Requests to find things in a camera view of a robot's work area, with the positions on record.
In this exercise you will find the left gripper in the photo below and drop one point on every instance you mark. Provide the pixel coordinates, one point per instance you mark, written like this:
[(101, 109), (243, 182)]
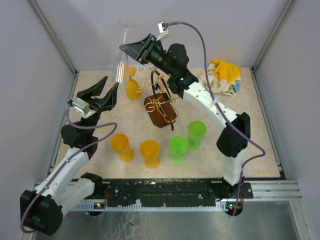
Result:
[(107, 103)]

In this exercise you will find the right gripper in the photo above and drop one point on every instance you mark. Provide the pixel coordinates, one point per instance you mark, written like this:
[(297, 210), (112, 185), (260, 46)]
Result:
[(148, 44)]

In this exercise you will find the clear wine glass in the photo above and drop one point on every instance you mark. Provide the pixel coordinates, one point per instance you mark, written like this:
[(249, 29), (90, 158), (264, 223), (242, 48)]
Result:
[(121, 65)]

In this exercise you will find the yellow plastic goblet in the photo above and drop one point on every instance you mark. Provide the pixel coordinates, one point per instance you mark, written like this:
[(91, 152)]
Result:
[(132, 88)]

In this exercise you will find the green goblet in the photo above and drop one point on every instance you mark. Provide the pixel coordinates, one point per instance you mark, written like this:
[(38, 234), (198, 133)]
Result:
[(178, 146), (196, 131)]

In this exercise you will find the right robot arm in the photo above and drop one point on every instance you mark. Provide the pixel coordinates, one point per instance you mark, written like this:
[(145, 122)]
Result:
[(234, 128)]

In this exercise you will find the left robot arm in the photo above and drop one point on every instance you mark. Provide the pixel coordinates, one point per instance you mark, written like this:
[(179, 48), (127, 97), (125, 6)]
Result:
[(44, 208)]

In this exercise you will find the yellow goblet front left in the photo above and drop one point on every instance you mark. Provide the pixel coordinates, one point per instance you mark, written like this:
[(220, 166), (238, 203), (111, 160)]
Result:
[(121, 145)]

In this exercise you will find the yellow goblet front middle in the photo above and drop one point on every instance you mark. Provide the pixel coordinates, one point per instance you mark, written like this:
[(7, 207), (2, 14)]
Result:
[(149, 150)]

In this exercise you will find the yellow floral cloth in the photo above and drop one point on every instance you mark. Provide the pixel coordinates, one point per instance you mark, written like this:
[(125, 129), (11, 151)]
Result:
[(224, 77)]

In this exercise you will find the green goblet front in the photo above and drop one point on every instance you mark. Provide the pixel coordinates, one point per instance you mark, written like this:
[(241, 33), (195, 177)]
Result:
[(178, 146)]

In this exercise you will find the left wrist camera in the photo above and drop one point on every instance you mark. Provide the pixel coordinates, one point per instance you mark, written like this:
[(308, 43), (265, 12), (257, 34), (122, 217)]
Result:
[(81, 107)]

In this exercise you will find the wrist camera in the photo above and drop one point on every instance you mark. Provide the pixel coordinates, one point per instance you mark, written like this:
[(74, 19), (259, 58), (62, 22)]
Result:
[(81, 107), (163, 28)]

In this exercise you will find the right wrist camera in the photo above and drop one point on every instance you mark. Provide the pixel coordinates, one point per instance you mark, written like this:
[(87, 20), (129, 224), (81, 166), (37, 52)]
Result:
[(163, 28)]

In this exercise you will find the gold wire wine glass rack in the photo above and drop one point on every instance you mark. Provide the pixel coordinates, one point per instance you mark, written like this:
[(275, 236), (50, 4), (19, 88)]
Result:
[(159, 105)]

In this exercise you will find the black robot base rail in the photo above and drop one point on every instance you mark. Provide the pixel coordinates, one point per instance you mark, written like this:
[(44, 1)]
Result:
[(169, 192)]

